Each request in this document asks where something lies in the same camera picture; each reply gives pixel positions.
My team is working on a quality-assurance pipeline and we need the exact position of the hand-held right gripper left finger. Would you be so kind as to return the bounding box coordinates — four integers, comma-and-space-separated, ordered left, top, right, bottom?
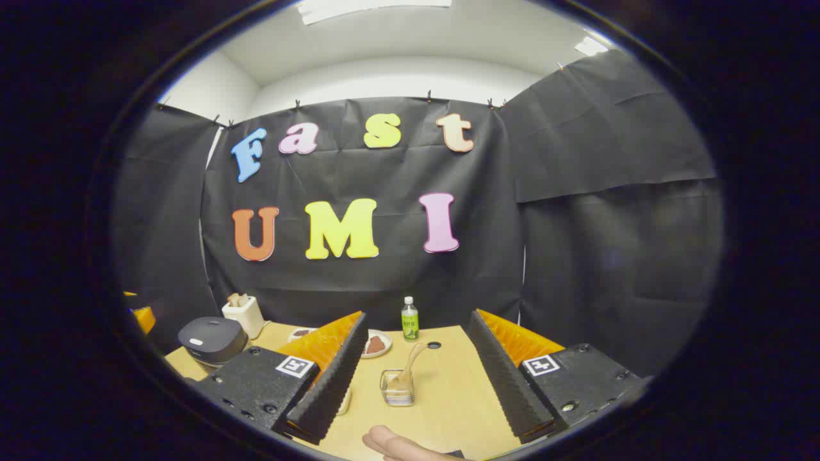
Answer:
186, 311, 370, 446

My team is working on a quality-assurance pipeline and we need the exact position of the wire mesh chopstick holder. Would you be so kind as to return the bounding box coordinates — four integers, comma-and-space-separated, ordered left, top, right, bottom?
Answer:
379, 368, 416, 407

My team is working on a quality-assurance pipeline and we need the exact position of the white square container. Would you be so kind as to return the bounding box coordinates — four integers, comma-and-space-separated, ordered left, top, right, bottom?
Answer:
222, 293, 265, 340

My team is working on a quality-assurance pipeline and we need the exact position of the black backdrop cloth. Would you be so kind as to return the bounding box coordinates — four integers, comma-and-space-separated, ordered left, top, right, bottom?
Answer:
112, 50, 725, 378

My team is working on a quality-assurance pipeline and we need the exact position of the green drink bottle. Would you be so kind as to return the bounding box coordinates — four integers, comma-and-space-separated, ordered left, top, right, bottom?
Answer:
401, 296, 420, 342

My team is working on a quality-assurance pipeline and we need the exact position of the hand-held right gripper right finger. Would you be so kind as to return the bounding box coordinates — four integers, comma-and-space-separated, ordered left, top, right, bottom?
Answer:
466, 309, 648, 444

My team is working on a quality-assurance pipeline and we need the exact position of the large ceiling light panel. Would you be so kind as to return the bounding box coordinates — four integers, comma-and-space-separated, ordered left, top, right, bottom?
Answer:
298, 0, 452, 25

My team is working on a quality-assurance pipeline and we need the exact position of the wooden spoon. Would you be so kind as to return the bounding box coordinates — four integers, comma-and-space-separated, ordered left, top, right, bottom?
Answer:
389, 343, 429, 391

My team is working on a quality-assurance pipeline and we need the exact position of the black rice cooker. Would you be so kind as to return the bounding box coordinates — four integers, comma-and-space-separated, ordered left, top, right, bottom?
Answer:
177, 316, 249, 370

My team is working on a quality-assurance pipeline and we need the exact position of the white round plate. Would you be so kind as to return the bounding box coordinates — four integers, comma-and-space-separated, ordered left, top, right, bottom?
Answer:
361, 330, 393, 359

